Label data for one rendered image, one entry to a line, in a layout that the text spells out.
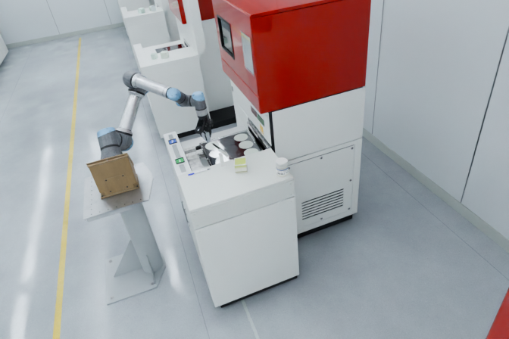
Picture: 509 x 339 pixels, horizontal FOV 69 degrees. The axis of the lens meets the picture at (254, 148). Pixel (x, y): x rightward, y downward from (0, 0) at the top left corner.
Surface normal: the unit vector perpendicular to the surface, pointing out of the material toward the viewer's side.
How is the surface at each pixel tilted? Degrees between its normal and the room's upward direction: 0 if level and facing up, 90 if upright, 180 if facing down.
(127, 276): 0
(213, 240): 90
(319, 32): 90
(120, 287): 0
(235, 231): 90
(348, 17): 90
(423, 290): 0
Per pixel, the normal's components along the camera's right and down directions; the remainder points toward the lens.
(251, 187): -0.10, -0.83
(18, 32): 0.35, 0.49
